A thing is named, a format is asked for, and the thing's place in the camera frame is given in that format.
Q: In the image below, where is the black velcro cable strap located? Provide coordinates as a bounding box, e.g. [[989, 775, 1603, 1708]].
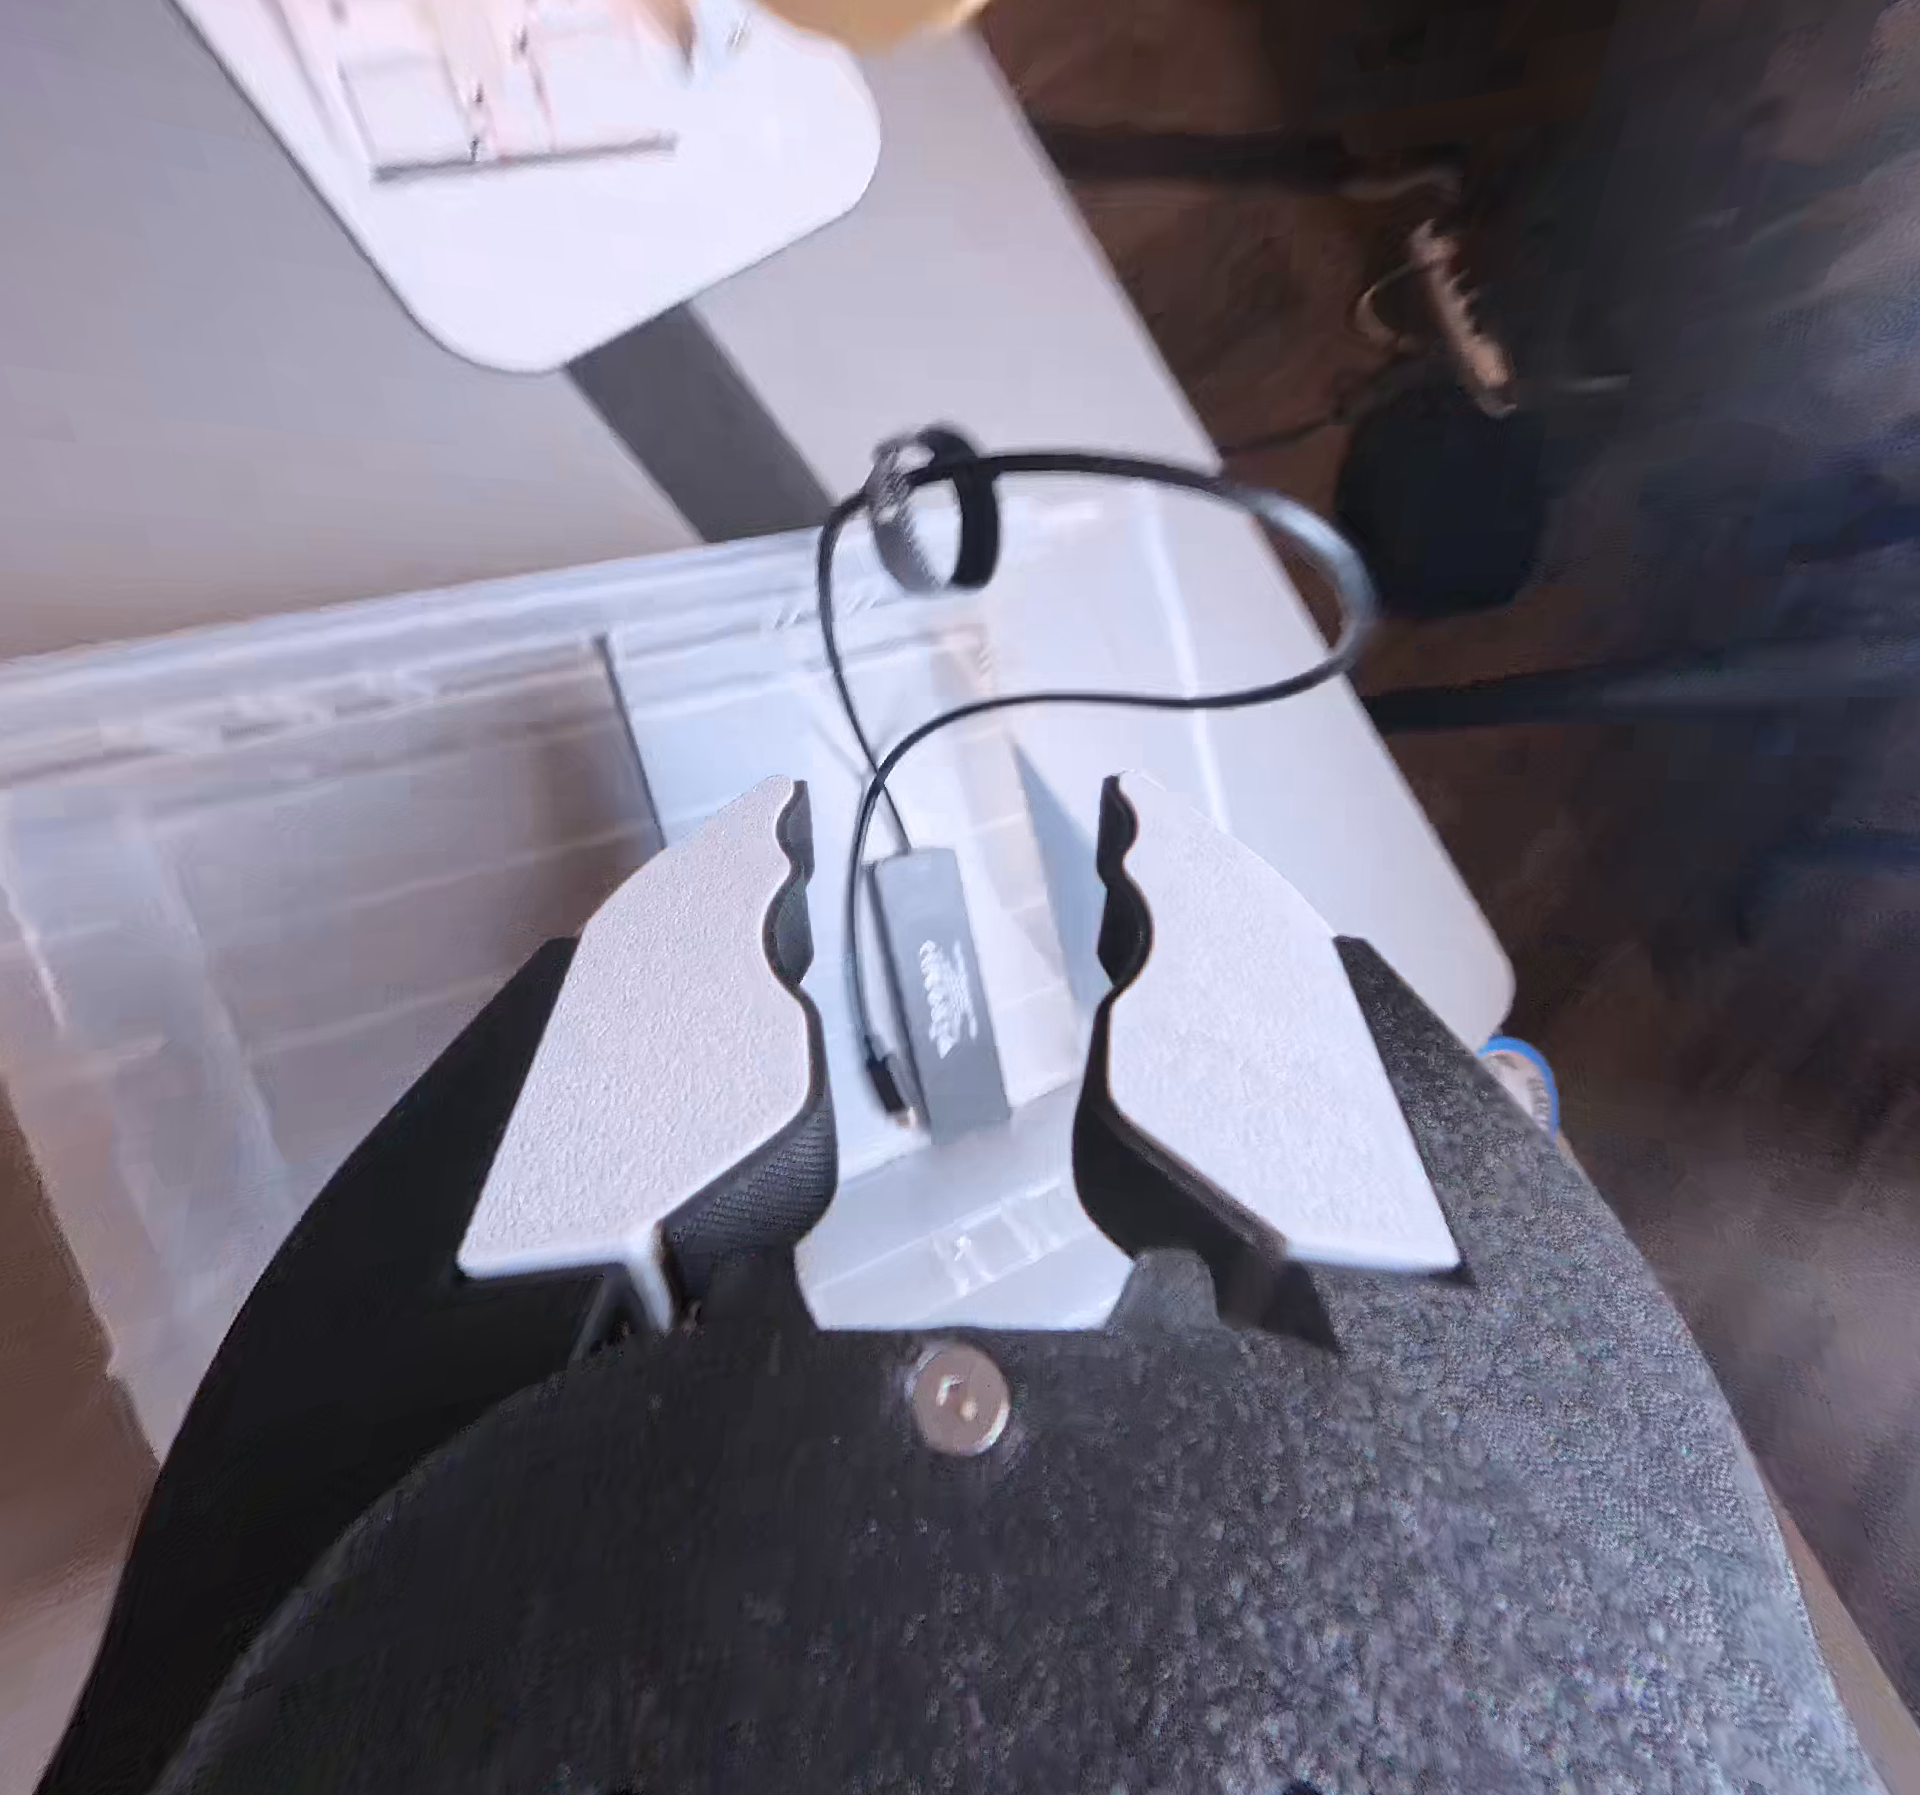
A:
[[866, 424, 987, 595]]

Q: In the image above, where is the white sign stand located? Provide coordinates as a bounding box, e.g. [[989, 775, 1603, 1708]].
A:
[[82, 0, 883, 376]]

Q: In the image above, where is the black rubber power cable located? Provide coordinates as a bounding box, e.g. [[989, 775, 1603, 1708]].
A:
[[814, 442, 1380, 1127]]

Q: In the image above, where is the clear plastic bin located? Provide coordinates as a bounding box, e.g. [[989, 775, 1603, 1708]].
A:
[[0, 497, 1518, 1474]]

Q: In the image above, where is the dark round base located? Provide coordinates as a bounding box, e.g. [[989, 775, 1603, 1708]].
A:
[[1333, 393, 1550, 618]]

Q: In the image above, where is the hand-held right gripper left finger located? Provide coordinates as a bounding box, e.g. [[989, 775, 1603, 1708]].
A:
[[458, 772, 833, 1329]]

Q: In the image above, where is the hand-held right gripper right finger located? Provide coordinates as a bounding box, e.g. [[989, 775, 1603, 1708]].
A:
[[1072, 771, 1462, 1280]]

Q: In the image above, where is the blue tape roll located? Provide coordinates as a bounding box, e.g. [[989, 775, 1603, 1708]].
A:
[[1481, 1031, 1565, 1141]]

